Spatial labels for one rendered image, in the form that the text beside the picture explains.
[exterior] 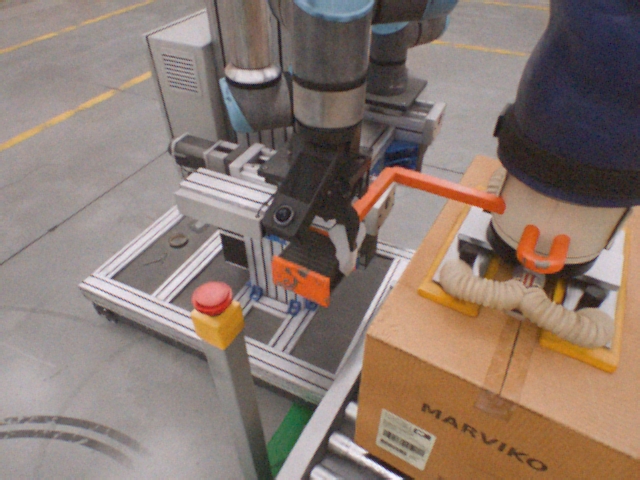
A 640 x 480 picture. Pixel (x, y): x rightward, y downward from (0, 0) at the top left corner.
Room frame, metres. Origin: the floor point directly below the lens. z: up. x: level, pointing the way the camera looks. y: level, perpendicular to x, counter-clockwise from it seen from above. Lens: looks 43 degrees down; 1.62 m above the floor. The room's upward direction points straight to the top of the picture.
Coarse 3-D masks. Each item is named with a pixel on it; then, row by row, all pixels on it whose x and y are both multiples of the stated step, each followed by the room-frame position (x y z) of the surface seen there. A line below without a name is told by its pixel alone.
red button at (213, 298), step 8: (200, 288) 0.52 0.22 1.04; (208, 288) 0.52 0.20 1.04; (216, 288) 0.52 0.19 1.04; (224, 288) 0.52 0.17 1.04; (200, 296) 0.50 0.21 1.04; (208, 296) 0.50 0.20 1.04; (216, 296) 0.50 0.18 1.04; (224, 296) 0.50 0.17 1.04; (232, 296) 0.51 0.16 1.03; (200, 304) 0.48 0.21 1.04; (208, 304) 0.48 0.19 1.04; (216, 304) 0.48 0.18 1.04; (224, 304) 0.49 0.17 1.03; (200, 312) 0.48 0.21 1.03; (208, 312) 0.47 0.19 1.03; (216, 312) 0.48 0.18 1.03
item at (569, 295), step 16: (624, 240) 0.59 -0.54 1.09; (624, 256) 0.55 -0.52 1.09; (624, 272) 0.51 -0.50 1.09; (560, 288) 0.48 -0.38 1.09; (576, 288) 0.47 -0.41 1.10; (592, 288) 0.45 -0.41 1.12; (624, 288) 0.48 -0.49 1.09; (576, 304) 0.44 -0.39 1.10; (592, 304) 0.43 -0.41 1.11; (608, 304) 0.44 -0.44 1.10; (624, 304) 0.44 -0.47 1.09; (544, 336) 0.38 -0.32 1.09; (560, 352) 0.37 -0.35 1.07; (576, 352) 0.36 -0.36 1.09; (592, 352) 0.36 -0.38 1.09; (608, 352) 0.36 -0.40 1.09; (608, 368) 0.34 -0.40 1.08
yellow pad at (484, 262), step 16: (464, 208) 0.69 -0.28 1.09; (480, 208) 0.68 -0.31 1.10; (448, 240) 0.59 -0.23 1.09; (464, 240) 0.58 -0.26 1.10; (448, 256) 0.54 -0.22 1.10; (464, 256) 0.53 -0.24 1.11; (480, 256) 0.54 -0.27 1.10; (496, 256) 0.55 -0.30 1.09; (432, 272) 0.51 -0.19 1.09; (480, 272) 0.51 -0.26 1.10; (432, 288) 0.47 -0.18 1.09; (448, 304) 0.45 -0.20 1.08; (464, 304) 0.44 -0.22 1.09
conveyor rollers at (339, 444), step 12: (348, 408) 0.55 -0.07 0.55; (348, 420) 0.53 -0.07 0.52; (336, 432) 0.49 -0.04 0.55; (336, 444) 0.46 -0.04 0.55; (348, 444) 0.46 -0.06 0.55; (348, 456) 0.43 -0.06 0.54; (360, 456) 0.43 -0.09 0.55; (372, 456) 0.43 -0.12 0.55; (324, 468) 0.40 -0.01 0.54; (360, 468) 0.41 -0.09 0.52; (372, 468) 0.40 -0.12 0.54; (384, 468) 0.40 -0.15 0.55
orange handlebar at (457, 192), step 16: (384, 176) 0.62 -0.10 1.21; (400, 176) 0.62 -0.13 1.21; (416, 176) 0.62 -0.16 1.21; (368, 192) 0.57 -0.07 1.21; (384, 192) 0.60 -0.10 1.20; (432, 192) 0.59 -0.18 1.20; (448, 192) 0.58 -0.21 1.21; (464, 192) 0.57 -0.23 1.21; (480, 192) 0.57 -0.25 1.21; (368, 208) 0.54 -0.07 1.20; (496, 208) 0.54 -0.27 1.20; (528, 240) 0.46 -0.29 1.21; (560, 240) 0.46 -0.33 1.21; (528, 256) 0.43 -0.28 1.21; (560, 256) 0.42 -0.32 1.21; (544, 272) 0.41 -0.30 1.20
